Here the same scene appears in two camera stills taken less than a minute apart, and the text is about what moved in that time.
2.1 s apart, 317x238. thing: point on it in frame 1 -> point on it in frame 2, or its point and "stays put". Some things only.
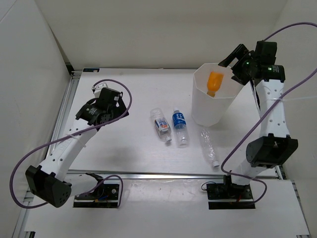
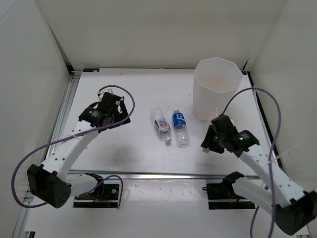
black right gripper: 240,78 -> 208,141
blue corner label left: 91,70 stays put
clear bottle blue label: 182,133 stays put
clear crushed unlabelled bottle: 206,137 -> 215,114
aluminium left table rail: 60,125 stays put
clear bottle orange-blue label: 161,124 stays put
